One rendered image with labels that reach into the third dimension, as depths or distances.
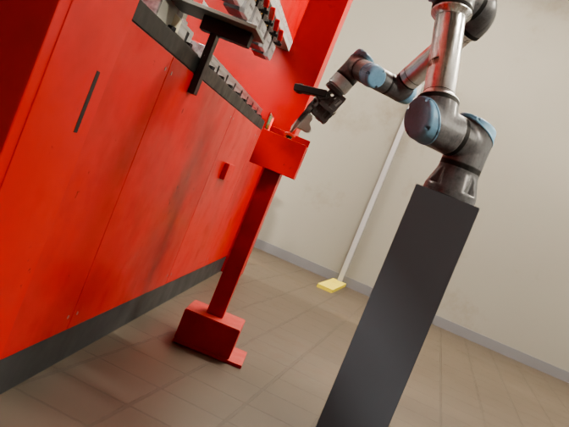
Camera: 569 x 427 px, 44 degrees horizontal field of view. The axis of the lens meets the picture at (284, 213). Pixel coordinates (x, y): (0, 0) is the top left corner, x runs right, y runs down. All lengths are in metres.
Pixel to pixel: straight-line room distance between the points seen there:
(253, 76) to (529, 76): 2.64
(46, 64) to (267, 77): 3.27
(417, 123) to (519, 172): 4.06
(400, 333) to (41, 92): 1.26
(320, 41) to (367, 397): 2.63
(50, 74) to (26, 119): 0.07
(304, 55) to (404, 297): 2.48
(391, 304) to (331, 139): 4.15
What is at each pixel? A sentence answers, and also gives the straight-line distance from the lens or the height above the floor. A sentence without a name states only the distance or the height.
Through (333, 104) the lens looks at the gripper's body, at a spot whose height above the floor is 0.94.
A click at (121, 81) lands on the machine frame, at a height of 0.71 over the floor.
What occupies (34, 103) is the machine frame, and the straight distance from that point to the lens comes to 0.98.
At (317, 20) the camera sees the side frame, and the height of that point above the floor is 1.56.
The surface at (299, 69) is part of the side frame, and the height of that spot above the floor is 1.27.
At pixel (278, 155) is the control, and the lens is 2.36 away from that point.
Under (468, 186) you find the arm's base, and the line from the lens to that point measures 1.99.
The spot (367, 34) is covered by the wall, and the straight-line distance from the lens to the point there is 6.16.
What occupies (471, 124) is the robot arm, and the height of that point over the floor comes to 0.98.
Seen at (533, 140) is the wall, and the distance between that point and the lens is 5.98.
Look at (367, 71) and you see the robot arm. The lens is 2.30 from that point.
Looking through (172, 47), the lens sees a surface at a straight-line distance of 1.75.
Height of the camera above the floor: 0.66
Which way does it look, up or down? 3 degrees down
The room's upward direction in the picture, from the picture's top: 22 degrees clockwise
